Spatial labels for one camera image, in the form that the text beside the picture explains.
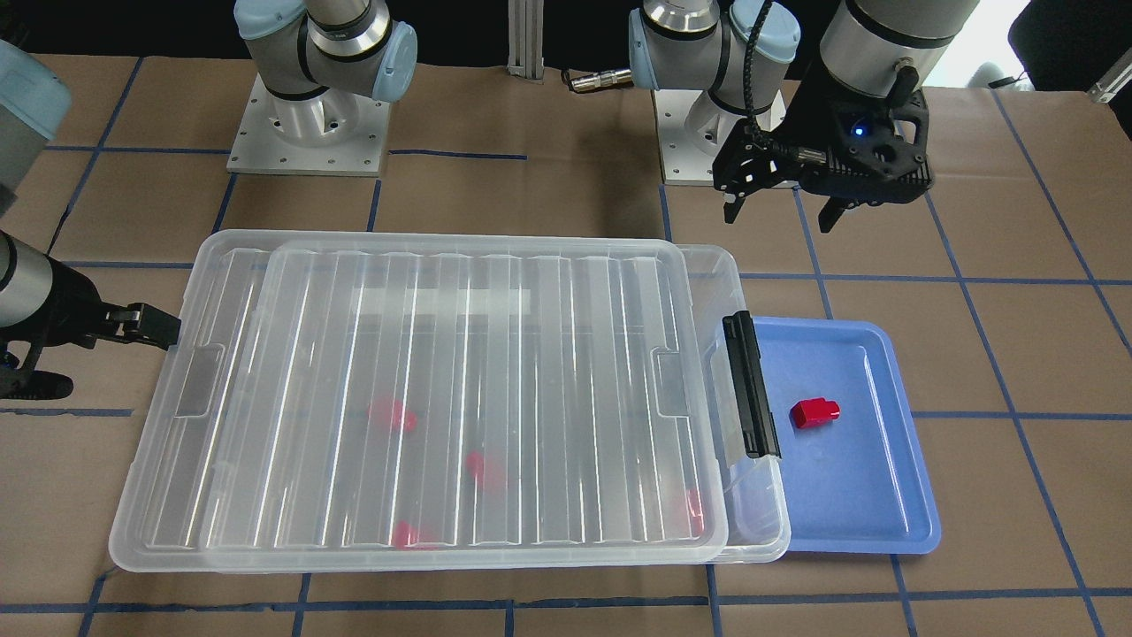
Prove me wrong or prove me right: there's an aluminium frame post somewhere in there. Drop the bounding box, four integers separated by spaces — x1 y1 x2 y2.
506 0 544 83

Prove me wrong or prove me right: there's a clear plastic storage box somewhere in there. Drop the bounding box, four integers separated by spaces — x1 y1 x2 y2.
201 242 792 574

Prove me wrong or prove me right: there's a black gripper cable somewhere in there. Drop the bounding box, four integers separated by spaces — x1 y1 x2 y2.
741 0 827 165

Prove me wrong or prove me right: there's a red block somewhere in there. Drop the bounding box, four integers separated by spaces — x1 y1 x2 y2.
389 520 437 551
790 396 841 430
367 396 417 434
675 488 705 539
464 450 507 494

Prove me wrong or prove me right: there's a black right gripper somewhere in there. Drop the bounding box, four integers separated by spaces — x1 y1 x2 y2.
1 257 181 399

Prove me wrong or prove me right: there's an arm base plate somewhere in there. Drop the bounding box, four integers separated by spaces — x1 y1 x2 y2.
652 89 738 187
226 77 393 178

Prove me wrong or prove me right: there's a blue plastic tray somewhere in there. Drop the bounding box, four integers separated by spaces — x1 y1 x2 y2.
753 316 942 554

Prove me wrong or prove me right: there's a black box latch handle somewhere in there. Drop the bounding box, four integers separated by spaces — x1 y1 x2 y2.
721 310 782 459

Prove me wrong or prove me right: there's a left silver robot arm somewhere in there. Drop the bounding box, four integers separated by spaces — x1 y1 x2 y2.
628 1 977 233

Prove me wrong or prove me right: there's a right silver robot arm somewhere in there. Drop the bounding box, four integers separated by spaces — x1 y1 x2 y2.
3 1 259 406

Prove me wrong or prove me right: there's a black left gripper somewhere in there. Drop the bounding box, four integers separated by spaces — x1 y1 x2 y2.
713 75 882 234

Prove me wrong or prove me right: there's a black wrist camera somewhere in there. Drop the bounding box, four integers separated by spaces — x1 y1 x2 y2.
838 58 933 205

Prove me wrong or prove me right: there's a clear plastic box lid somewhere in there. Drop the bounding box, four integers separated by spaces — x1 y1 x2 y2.
108 230 730 574

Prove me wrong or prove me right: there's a red block under lid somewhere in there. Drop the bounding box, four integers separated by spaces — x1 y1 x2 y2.
367 396 417 434
464 450 507 494
389 520 437 551

